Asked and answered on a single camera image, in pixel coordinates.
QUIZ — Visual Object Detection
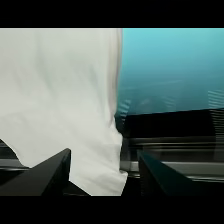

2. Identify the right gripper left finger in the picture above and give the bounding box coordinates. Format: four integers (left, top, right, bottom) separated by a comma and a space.
0, 147, 72, 197

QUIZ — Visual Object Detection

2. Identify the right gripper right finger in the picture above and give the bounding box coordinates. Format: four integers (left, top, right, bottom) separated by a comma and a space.
137, 151, 224, 197

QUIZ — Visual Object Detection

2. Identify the white garment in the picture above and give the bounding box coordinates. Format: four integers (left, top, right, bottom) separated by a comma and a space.
0, 28, 129, 197

